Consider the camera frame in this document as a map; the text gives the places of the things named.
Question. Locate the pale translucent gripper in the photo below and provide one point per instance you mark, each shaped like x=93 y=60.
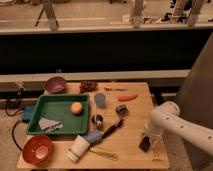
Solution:
x=153 y=139

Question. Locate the black eraser block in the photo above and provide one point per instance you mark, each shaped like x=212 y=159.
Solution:
x=145 y=144

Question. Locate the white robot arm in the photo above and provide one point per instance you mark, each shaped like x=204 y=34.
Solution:
x=166 y=117

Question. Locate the orange carrot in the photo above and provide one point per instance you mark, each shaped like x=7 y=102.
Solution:
x=127 y=97

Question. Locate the small dark utensil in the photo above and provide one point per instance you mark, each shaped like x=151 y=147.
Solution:
x=114 y=89

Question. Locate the blue cloth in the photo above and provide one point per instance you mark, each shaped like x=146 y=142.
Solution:
x=93 y=137

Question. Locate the blue plastic cup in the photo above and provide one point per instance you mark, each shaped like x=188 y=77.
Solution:
x=100 y=100

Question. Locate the white paper cup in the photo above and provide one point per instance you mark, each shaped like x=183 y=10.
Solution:
x=77 y=148

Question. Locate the orange round fruit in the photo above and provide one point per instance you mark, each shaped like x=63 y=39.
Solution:
x=76 y=108

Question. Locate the dark grape bunch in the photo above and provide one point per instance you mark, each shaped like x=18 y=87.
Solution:
x=87 y=86

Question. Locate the green plastic tray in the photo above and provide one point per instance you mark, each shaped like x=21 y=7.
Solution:
x=57 y=107

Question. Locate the grey folded cloth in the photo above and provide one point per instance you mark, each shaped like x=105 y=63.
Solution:
x=49 y=125

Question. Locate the purple bowl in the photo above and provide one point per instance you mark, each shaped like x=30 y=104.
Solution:
x=55 y=84

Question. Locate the red bowl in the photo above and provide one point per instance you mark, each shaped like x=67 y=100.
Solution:
x=37 y=149

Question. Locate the blue power box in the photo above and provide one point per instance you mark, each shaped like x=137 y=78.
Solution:
x=28 y=113

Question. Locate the black handled brush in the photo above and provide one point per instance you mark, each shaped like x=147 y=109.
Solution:
x=121 y=111

